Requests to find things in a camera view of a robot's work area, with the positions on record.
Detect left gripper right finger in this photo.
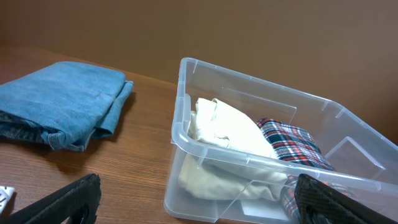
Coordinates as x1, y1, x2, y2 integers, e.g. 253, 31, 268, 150
294, 174, 397, 224

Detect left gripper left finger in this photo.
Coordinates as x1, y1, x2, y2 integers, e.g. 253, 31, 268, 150
1, 174, 101, 224

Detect plaid shirt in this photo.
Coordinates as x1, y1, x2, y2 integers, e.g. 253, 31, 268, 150
256, 117, 355, 220

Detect cream cloth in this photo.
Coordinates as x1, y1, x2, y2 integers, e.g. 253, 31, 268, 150
178, 98, 287, 201

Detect blue denim jeans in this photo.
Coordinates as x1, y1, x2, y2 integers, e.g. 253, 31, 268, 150
1, 61, 133, 152

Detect white t-shirt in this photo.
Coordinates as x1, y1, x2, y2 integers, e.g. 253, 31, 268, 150
0, 185, 15, 213

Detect white label in bin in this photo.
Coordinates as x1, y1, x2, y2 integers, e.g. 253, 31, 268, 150
240, 199, 290, 221

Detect clear plastic storage bin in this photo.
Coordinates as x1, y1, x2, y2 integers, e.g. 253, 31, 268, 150
164, 58, 397, 223

